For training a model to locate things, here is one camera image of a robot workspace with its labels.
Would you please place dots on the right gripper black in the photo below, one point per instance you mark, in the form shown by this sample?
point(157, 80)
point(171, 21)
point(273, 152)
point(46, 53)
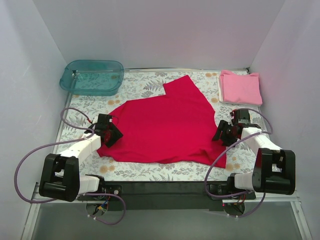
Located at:
point(225, 131)

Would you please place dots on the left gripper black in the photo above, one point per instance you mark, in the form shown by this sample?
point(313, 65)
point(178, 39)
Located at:
point(113, 135)

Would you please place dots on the red t shirt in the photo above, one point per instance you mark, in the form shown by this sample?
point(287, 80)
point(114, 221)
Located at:
point(177, 126)

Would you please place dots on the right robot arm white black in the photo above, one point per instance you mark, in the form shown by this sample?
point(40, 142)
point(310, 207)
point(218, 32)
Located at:
point(274, 169)

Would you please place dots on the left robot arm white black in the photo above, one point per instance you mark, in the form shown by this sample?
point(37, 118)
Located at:
point(61, 179)

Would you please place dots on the folded white t shirt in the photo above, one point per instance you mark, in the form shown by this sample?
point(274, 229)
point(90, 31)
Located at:
point(220, 92)

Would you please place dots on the folded pink t shirt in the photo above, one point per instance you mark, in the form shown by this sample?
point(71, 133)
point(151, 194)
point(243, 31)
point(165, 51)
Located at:
point(241, 89)

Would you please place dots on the floral patterned table mat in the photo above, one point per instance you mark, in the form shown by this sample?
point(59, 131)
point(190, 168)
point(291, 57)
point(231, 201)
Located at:
point(139, 84)

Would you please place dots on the teal transparent plastic bin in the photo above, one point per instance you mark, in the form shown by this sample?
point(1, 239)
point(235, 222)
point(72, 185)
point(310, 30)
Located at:
point(92, 77)

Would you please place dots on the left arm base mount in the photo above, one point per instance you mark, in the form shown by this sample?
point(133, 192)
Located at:
point(114, 189)

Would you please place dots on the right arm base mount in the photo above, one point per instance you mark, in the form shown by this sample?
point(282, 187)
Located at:
point(221, 189)

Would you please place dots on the aluminium frame rail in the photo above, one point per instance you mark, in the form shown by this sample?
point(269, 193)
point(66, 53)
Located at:
point(37, 197)

